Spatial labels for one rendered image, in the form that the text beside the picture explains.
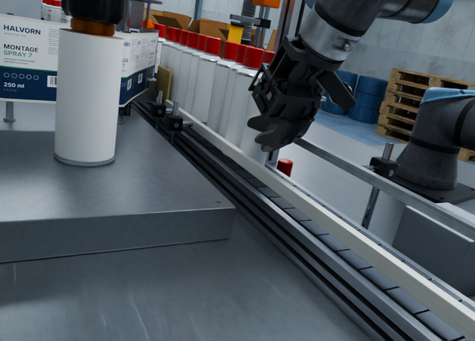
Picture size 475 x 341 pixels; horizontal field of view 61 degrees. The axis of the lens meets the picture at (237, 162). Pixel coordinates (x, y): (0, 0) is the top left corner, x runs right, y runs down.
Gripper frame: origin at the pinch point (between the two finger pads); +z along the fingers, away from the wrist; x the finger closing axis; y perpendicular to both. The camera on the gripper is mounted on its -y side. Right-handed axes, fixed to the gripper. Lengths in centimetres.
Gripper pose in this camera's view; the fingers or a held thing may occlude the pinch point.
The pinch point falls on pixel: (269, 145)
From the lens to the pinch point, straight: 69.2
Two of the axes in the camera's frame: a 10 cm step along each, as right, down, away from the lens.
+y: -8.7, 0.0, -5.0
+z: -3.9, 6.4, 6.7
